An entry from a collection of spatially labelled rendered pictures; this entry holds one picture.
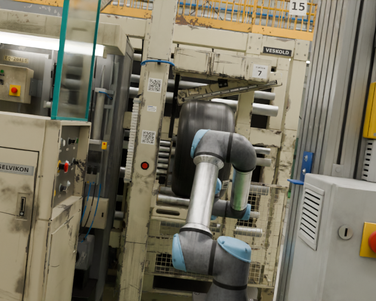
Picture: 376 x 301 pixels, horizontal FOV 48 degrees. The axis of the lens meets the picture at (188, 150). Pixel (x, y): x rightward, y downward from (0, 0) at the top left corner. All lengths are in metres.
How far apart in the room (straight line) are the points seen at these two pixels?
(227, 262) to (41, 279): 0.71
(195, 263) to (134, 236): 1.08
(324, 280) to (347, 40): 0.56
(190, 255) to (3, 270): 0.72
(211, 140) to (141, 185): 0.91
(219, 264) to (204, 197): 0.24
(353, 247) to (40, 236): 1.14
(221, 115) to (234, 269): 1.06
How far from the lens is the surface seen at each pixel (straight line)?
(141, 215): 2.45
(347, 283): 0.93
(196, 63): 2.67
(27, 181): 1.66
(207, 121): 2.24
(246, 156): 1.60
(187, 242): 1.44
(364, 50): 1.13
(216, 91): 2.80
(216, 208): 1.90
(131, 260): 2.52
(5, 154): 1.68
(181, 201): 2.34
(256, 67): 2.71
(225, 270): 1.43
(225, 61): 2.69
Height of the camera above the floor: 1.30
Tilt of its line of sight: 3 degrees down
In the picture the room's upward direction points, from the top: 7 degrees clockwise
